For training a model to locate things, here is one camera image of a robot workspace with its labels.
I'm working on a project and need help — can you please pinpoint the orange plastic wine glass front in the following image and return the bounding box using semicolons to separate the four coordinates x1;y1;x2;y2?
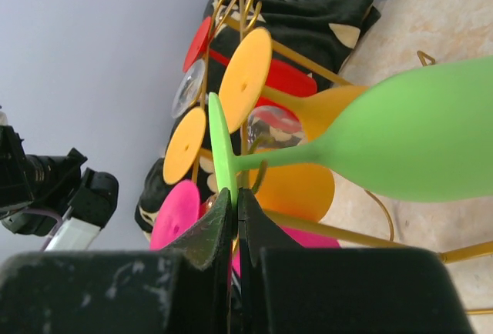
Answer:
219;28;369;141

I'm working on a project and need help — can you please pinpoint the orange plastic wine glass back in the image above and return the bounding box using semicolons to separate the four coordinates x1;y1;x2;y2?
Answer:
163;106;335;222

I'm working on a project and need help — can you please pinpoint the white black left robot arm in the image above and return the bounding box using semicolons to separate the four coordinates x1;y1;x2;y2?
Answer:
1;113;119;251

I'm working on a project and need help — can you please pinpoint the black floral blanket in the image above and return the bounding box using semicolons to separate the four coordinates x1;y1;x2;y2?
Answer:
135;0;381;240

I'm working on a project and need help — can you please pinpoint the orange plastic wine glass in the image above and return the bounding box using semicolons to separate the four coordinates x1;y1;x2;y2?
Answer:
219;28;369;141
163;106;335;222

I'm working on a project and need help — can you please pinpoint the pink plastic wine glass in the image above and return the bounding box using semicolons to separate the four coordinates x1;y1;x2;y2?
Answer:
149;179;342;279

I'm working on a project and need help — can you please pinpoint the green plastic wine glass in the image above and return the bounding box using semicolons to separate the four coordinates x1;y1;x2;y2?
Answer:
208;56;492;202

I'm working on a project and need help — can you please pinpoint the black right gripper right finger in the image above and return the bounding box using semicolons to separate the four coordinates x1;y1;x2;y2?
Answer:
237;189;472;333

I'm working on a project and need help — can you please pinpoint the red plastic wine glass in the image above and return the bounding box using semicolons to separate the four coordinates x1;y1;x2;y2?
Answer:
183;16;317;109

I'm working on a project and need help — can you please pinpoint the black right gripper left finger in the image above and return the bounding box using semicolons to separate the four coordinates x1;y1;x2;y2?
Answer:
1;189;233;333

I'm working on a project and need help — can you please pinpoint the clear wine glass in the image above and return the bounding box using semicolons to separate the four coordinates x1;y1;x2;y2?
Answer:
171;58;303;149

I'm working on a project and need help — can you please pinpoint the gold wire wine glass rack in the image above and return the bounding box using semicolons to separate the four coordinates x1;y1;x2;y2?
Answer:
190;0;493;318

